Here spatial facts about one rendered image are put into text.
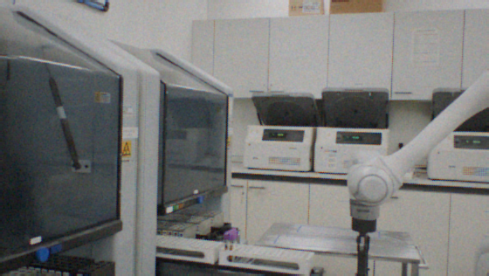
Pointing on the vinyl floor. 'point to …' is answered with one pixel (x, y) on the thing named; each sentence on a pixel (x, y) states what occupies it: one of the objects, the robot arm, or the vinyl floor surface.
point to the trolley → (345, 244)
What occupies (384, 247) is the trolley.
